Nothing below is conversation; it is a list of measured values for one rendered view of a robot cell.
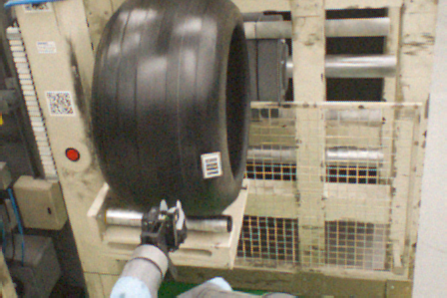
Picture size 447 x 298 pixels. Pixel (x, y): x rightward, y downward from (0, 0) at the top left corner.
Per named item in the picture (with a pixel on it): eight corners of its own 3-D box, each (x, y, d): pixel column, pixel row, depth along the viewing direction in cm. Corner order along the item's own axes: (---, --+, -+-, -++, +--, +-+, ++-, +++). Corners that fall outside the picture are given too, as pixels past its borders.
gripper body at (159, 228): (181, 205, 123) (166, 238, 112) (185, 239, 126) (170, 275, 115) (147, 203, 125) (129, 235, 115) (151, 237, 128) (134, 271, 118)
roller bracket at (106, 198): (92, 243, 155) (85, 214, 151) (135, 159, 189) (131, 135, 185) (104, 244, 154) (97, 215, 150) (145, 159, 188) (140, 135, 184)
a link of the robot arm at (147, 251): (165, 290, 112) (125, 286, 114) (171, 275, 116) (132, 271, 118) (161, 257, 109) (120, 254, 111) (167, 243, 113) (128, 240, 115)
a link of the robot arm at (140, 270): (111, 332, 104) (100, 293, 102) (130, 291, 114) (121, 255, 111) (151, 334, 102) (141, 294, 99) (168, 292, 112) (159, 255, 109)
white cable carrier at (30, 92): (47, 182, 166) (5, 29, 144) (54, 172, 170) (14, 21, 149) (61, 183, 165) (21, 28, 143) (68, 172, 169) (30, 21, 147)
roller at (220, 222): (101, 225, 155) (102, 208, 155) (108, 222, 159) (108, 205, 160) (229, 234, 145) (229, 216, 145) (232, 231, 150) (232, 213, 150)
